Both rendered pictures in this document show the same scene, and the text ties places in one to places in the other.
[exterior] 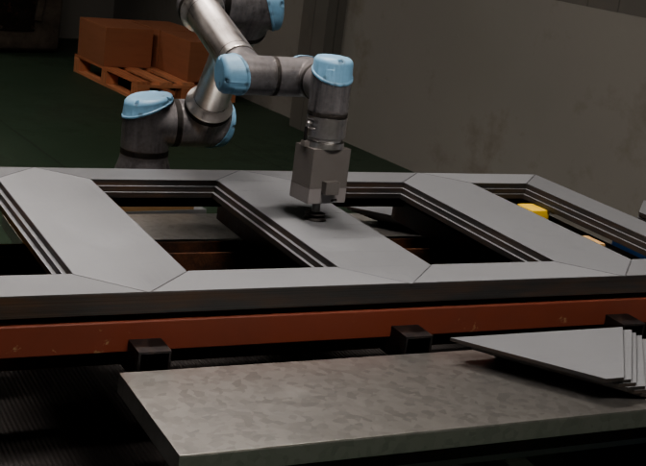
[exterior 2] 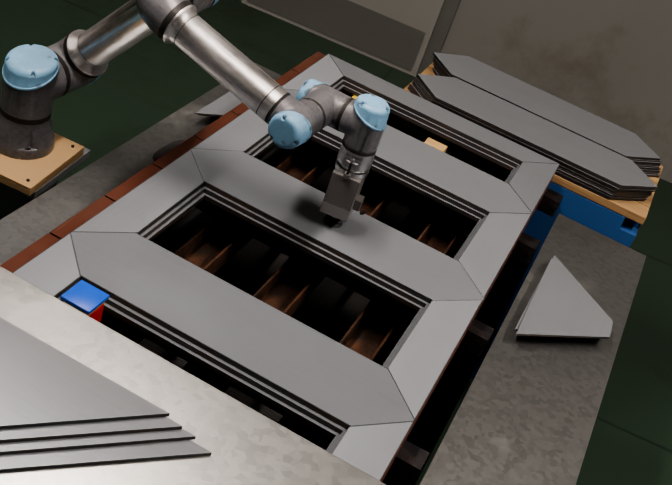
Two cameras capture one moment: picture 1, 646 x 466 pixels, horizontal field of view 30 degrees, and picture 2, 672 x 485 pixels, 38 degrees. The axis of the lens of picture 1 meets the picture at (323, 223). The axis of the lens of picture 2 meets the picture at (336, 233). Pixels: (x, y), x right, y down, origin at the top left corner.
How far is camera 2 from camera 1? 180 cm
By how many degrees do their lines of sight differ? 48
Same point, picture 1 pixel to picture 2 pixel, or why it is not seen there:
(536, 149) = not seen: outside the picture
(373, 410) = (550, 438)
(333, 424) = (555, 469)
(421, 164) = not seen: outside the picture
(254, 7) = (206, 0)
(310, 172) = (353, 199)
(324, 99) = (371, 142)
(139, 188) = (165, 220)
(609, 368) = (598, 322)
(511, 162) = not seen: outside the picture
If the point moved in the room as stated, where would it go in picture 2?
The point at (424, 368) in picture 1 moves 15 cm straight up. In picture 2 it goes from (512, 364) to (540, 313)
